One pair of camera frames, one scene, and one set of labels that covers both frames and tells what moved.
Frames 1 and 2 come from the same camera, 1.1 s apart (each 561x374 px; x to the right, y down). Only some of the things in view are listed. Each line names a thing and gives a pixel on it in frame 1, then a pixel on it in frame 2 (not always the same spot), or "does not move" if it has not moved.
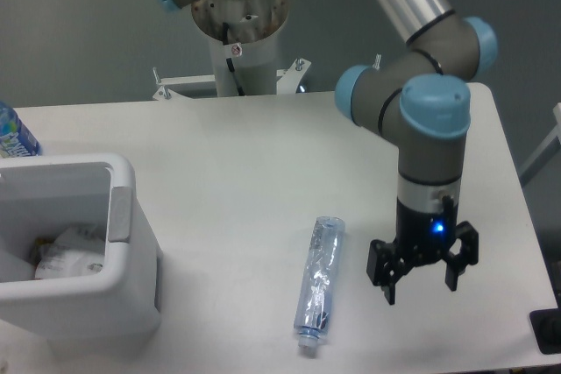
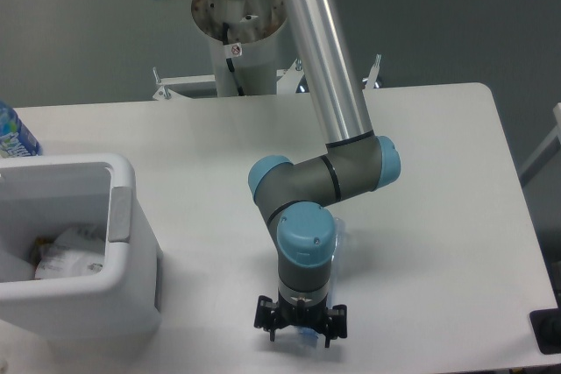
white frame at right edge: [547, 149] does not move
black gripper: [424, 237] to [315, 316]
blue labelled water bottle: [16, 140] does not move
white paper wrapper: [81, 250] does not move
